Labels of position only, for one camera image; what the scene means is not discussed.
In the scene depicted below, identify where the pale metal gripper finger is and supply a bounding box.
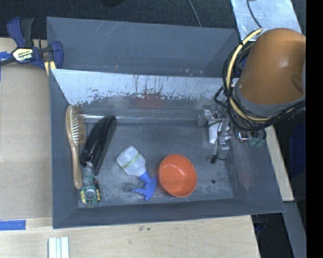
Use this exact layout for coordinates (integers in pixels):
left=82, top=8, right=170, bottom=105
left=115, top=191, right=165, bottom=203
left=198, top=105, right=218, bottom=127
left=208, top=122, right=231, bottom=161

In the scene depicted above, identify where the orange bowl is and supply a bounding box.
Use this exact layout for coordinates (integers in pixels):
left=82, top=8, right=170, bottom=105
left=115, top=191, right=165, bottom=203
left=157, top=154, right=198, bottom=198

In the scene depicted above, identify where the grey metal bin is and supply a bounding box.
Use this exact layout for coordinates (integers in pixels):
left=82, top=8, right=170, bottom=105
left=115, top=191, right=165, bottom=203
left=45, top=16, right=286, bottom=230

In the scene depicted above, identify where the clear spray bottle blue trigger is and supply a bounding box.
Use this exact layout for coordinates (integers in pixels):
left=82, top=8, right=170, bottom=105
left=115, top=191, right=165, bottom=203
left=116, top=146, right=159, bottom=202

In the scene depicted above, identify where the wooden hairbrush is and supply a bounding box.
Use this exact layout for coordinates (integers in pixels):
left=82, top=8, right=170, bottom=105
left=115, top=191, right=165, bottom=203
left=65, top=105, right=87, bottom=190

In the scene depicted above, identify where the clear bottle with green label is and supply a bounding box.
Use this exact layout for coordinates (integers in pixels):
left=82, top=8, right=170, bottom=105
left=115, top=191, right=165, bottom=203
left=79, top=161, right=102, bottom=207

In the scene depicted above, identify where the brown cardboard board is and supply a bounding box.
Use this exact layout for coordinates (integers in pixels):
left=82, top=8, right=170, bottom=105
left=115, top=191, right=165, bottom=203
left=0, top=64, right=54, bottom=221

